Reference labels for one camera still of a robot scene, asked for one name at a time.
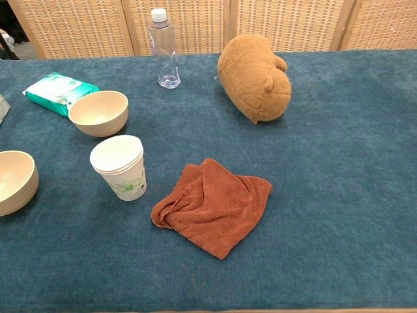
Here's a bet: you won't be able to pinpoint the beige bowl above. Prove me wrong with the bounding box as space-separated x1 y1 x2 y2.
68 90 130 138
0 150 40 217

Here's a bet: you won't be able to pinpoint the green wet wipes pack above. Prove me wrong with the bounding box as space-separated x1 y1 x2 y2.
22 72 100 118

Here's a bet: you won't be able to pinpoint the rust orange towel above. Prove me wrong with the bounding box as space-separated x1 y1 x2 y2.
150 158 274 261

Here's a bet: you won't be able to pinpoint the stacked floral paper cups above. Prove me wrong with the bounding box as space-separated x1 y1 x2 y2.
89 134 148 201

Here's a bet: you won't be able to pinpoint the brown plush capybara toy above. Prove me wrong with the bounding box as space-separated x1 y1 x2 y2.
217 35 293 125

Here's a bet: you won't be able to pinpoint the teal tablecloth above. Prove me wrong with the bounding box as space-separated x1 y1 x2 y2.
0 48 417 312

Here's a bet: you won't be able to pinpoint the clear plastic water bottle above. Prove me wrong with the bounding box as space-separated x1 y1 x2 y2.
149 8 182 89

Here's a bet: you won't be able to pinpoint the woven rattan folding screen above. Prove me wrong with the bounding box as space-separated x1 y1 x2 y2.
7 0 417 60

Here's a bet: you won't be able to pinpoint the grey packet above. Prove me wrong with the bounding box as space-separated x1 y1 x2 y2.
0 93 12 125

